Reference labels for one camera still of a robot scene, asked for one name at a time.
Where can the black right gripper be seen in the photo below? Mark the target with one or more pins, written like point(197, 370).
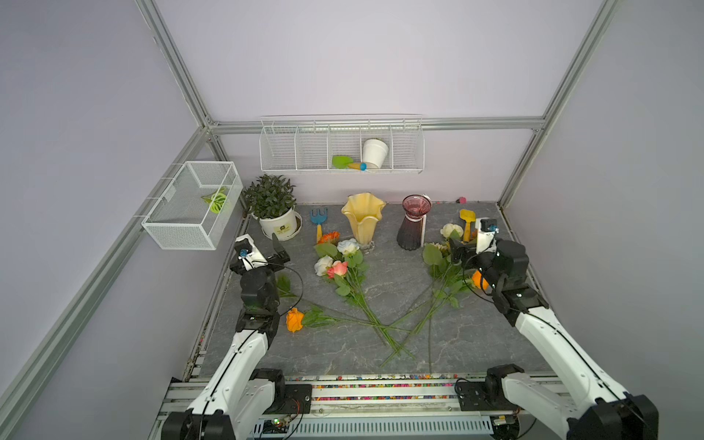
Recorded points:
point(458, 252)

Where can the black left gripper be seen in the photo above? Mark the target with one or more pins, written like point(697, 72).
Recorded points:
point(273, 261)

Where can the dark red glass vase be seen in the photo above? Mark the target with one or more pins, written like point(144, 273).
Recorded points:
point(411, 234)

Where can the orange yellow rose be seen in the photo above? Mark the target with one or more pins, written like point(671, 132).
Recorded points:
point(315, 317)

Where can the yellow ruffled glass vase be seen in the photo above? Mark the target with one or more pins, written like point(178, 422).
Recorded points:
point(363, 211)

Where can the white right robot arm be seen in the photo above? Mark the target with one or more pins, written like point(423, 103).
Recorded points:
point(561, 352)

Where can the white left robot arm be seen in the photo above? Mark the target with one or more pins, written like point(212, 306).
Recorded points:
point(242, 357)

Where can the orange rose right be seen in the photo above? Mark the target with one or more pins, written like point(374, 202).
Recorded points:
point(480, 281)

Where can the cream white rose right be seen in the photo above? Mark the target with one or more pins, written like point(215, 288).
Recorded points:
point(453, 231)

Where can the yellow toy shovel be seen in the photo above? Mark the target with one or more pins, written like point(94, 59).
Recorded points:
point(469, 217)

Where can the white rose left lower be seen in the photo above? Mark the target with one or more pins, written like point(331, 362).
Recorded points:
point(323, 265)

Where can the blue yellow toy rake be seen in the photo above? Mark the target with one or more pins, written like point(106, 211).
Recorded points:
point(318, 216)

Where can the potted green plant white pot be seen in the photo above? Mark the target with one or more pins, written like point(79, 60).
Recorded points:
point(270, 200)

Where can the white rose left upper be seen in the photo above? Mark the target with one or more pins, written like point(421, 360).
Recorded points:
point(348, 247)

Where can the green toy trowel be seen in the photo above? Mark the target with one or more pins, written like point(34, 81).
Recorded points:
point(344, 162)

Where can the white empty flower pot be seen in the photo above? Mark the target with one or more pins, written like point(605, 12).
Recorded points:
point(374, 153)

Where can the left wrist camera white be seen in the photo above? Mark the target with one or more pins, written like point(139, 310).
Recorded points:
point(247, 256)

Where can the white wire side basket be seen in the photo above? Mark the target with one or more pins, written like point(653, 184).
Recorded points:
point(194, 209)

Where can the white wire wall shelf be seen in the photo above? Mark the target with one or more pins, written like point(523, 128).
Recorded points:
point(309, 145)

